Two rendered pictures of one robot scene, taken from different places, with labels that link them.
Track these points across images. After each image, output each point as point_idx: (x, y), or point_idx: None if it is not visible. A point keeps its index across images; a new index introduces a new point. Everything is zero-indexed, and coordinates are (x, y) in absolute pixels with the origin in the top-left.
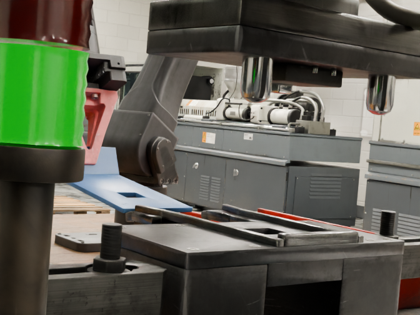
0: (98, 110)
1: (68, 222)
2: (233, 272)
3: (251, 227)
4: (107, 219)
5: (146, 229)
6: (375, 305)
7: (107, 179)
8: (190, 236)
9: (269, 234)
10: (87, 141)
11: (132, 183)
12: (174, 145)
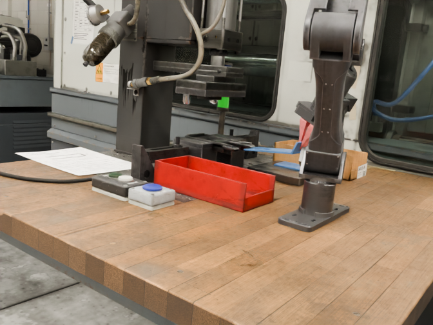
0: (307, 127)
1: (404, 240)
2: None
3: (214, 140)
4: (405, 255)
5: (235, 138)
6: None
7: (287, 151)
8: (223, 137)
9: (208, 138)
10: (307, 140)
11: (278, 151)
12: (305, 155)
